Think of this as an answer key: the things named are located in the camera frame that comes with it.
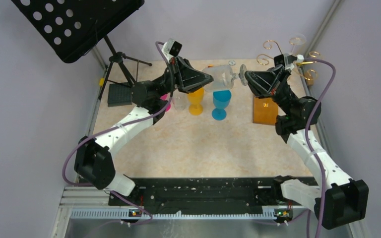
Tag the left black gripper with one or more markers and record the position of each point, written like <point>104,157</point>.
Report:
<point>185,78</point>

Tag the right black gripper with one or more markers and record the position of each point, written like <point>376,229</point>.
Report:
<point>263,84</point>

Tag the clear wine glass front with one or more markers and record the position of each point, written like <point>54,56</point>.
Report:
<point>180,102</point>

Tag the clear wine glass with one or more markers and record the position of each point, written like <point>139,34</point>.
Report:
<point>297,42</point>
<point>224,77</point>
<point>180,102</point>

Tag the yellow wine glass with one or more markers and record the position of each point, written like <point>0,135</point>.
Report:
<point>195,99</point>

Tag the pink wine glass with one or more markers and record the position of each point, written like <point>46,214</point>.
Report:
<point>166,98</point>

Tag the blue wine glass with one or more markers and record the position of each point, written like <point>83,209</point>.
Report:
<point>221,100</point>

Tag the clear wine glass back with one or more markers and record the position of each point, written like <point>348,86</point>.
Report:
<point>297,42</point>

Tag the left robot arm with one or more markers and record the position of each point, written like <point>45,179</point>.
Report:
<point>94,160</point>

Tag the gold wine glass rack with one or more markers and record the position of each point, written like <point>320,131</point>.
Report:
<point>265,110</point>

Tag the black foot pedal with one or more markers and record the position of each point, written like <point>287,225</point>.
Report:
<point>119,94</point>

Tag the black perforated music stand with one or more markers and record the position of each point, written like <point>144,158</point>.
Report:
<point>74,27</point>

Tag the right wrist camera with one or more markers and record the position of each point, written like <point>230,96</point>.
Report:
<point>288,60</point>

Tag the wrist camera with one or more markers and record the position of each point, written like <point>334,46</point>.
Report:
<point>288,60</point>
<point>171,48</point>

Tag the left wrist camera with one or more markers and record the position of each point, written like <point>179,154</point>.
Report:
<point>171,48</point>

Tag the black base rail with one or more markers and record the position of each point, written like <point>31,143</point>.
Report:
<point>206,196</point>

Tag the aluminium frame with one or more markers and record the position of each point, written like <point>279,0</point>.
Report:
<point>89,205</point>

